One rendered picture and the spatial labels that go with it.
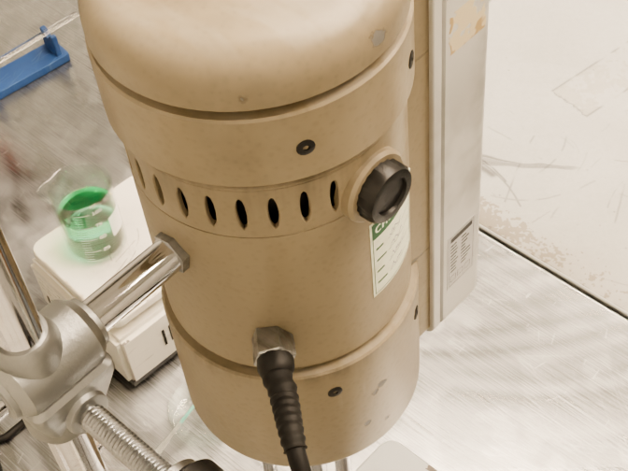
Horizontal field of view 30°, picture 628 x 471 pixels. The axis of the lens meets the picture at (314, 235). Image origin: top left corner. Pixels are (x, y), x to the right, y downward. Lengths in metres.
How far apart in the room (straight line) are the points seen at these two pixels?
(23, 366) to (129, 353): 0.60
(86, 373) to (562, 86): 0.89
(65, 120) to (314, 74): 0.92
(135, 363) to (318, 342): 0.56
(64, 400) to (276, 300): 0.08
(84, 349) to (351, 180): 0.10
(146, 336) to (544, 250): 0.36
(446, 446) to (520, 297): 0.16
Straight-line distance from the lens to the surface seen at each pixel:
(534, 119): 1.18
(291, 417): 0.40
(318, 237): 0.38
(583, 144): 1.16
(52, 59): 1.30
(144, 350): 0.97
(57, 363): 0.38
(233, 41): 0.33
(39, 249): 1.00
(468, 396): 0.97
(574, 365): 1.00
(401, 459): 0.93
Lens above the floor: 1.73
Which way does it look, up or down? 50 degrees down
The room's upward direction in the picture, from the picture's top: 7 degrees counter-clockwise
